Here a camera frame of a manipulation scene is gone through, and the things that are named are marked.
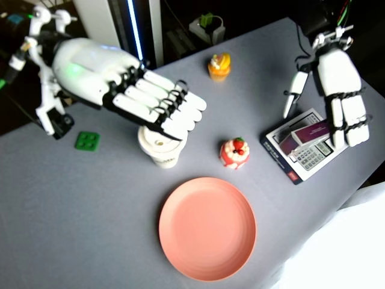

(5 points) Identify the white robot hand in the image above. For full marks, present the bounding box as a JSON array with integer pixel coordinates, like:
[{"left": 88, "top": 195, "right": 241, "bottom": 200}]
[
  {"left": 51, "top": 37, "right": 208, "bottom": 143},
  {"left": 282, "top": 48, "right": 372, "bottom": 149}
]

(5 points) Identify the purple small box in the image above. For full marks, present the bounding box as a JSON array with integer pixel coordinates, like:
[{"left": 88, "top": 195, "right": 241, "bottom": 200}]
[{"left": 278, "top": 119, "right": 333, "bottom": 157}]

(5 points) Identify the white paper cup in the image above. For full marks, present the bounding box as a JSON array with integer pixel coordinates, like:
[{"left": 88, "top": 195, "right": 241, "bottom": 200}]
[{"left": 137, "top": 125, "right": 189, "bottom": 169}]

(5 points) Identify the calculator box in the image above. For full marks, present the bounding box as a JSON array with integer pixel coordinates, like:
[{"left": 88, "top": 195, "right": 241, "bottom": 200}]
[{"left": 259, "top": 108, "right": 350, "bottom": 185}]

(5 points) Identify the pink round plate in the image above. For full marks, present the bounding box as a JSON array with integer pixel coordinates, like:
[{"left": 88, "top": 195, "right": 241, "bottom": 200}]
[{"left": 158, "top": 176, "right": 257, "bottom": 282}]

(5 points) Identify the white pillar with blue light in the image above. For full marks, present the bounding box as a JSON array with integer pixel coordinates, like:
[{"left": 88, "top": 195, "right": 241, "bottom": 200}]
[{"left": 72, "top": 0, "right": 165, "bottom": 69}]

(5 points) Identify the green building block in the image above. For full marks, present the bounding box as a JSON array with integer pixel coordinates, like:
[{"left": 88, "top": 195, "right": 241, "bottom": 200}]
[{"left": 74, "top": 131, "right": 101, "bottom": 152}]

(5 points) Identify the orange fruit cake toy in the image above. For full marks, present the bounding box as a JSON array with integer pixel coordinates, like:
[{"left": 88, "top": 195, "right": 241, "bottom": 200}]
[{"left": 207, "top": 52, "right": 232, "bottom": 82}]

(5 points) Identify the grey power strip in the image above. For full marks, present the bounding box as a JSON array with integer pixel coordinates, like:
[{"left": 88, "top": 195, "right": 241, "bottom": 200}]
[{"left": 188, "top": 12, "right": 226, "bottom": 46}]

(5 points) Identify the strawberry cake toy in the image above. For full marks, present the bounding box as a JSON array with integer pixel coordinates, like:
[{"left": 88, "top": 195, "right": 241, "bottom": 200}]
[{"left": 218, "top": 137, "right": 251, "bottom": 170}]

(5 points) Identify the grey table cloth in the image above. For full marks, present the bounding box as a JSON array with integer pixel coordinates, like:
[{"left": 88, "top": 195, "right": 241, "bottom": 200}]
[{"left": 0, "top": 16, "right": 385, "bottom": 289}]

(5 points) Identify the white sheet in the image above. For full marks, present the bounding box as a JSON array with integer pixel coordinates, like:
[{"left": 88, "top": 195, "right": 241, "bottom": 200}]
[{"left": 272, "top": 182, "right": 385, "bottom": 289}]

